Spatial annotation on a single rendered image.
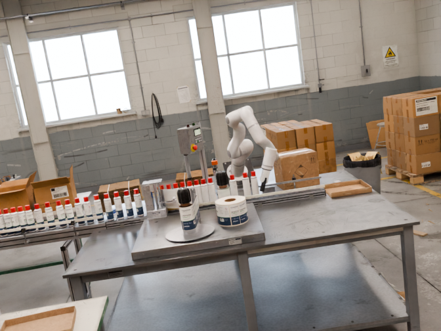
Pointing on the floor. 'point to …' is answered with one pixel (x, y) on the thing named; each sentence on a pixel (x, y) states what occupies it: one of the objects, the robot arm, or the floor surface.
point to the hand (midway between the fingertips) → (262, 188)
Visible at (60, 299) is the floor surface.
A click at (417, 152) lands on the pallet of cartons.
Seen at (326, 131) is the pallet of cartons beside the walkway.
